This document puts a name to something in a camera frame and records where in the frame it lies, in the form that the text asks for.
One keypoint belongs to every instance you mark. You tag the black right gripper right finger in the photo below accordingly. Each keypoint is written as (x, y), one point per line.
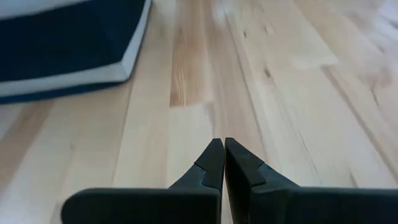
(280, 205)

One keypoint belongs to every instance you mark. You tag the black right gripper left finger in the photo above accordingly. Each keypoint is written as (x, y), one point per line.
(174, 205)

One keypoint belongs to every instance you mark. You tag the navy fabric storage bin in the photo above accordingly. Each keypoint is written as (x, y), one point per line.
(62, 43)

